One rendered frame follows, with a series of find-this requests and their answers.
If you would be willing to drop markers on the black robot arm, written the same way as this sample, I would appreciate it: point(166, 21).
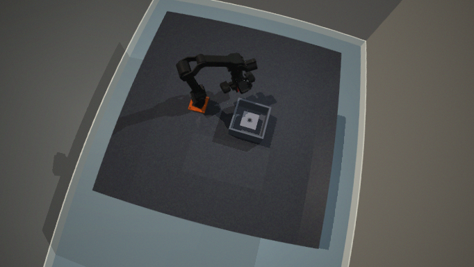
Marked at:
point(234, 63)

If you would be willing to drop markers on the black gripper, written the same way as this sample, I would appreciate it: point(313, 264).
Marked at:
point(226, 86)

